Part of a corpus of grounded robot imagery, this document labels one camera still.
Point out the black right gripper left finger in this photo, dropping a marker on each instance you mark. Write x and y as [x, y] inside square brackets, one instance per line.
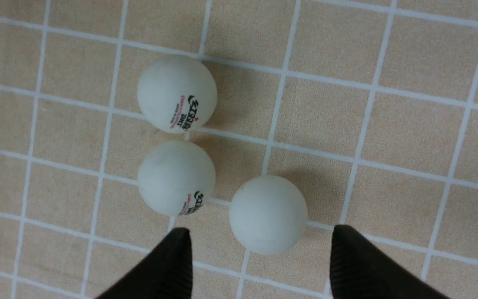
[165, 273]

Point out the white ping-pong ball logo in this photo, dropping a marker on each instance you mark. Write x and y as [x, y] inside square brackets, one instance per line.
[176, 177]

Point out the white ping-pong ball with logo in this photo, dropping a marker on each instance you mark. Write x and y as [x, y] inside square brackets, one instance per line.
[177, 94]

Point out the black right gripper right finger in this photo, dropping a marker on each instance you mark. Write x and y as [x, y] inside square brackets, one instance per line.
[360, 270]

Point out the beige checkered tablecloth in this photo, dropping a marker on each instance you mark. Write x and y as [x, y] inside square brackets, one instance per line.
[369, 107]

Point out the plain white ping-pong ball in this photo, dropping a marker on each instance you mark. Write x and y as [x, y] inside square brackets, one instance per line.
[268, 215]

